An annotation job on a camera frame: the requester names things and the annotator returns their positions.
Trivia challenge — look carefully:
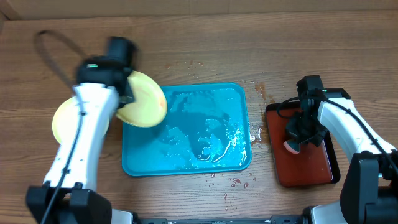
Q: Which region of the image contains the green plate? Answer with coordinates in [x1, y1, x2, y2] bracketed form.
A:
[51, 96, 110, 146]
[116, 71, 167, 128]

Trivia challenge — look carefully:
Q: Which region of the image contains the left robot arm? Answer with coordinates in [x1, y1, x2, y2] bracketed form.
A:
[25, 56, 134, 223]

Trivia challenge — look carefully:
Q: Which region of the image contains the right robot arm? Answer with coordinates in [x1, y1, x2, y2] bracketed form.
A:
[284, 75, 397, 223]

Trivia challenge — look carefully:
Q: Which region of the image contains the dark red tray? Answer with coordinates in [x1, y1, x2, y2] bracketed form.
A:
[264, 103, 341, 187]

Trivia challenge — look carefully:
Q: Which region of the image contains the teal plastic tray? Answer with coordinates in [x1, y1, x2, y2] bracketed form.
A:
[121, 83, 252, 177]

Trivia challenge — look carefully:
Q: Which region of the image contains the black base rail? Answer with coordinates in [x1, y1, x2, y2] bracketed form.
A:
[134, 215, 311, 224]

